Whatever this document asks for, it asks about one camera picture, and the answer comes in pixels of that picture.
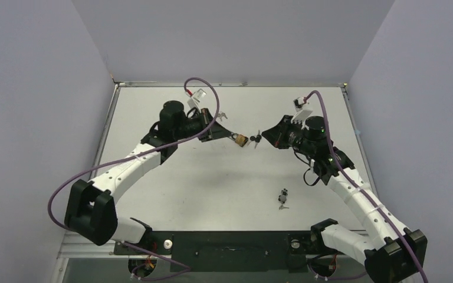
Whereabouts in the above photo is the silver key bunch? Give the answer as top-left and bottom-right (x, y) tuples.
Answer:
(217, 112), (228, 121)

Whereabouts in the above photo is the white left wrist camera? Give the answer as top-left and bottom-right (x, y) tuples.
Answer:
(185, 88), (206, 113)

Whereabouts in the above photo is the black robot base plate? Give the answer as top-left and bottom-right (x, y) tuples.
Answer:
(113, 230), (349, 274)

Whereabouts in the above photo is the black-headed silver spare key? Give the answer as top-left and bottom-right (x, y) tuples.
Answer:
(254, 139), (261, 149)

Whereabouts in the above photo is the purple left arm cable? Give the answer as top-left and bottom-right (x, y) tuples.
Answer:
(47, 77), (220, 231)

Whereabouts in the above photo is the brass long-shackle padlock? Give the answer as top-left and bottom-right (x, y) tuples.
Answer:
(229, 133), (250, 147)

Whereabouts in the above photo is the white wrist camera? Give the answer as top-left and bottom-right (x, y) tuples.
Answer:
(291, 97), (313, 127)
(185, 88), (206, 113)

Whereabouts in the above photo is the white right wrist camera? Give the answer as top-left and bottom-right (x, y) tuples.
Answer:
(291, 97), (313, 127)

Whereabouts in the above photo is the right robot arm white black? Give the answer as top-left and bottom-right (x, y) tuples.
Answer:
(261, 115), (428, 282)

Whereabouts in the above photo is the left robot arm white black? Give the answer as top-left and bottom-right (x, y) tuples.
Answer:
(64, 100), (233, 254)

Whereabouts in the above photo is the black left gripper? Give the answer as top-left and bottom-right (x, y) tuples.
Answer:
(174, 108), (232, 143)

